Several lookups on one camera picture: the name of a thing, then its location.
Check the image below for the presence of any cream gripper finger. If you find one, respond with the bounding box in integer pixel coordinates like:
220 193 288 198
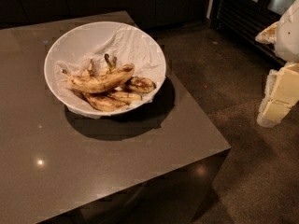
257 97 291 128

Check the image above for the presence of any white round bowl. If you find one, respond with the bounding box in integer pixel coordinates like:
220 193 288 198
43 21 167 118

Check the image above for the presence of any middle spotted banana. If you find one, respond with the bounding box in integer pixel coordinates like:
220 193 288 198
107 91 142 105

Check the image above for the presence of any short dark spotted banana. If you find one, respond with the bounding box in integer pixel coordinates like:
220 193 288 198
121 77 156 93

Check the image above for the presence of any white paper liner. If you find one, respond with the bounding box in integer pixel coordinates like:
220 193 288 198
54 25 167 119

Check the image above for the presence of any dark grey table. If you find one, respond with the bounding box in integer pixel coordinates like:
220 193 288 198
0 20 230 224

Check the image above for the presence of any dark slatted cabinet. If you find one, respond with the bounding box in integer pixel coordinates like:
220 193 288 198
207 0 295 65

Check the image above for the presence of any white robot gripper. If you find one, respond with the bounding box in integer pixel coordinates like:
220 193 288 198
255 0 299 106

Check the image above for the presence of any lower front brown banana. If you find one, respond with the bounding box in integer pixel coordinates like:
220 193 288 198
83 92 126 112

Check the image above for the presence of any spotted yellow banana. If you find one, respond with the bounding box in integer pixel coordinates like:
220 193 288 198
63 63 135 93

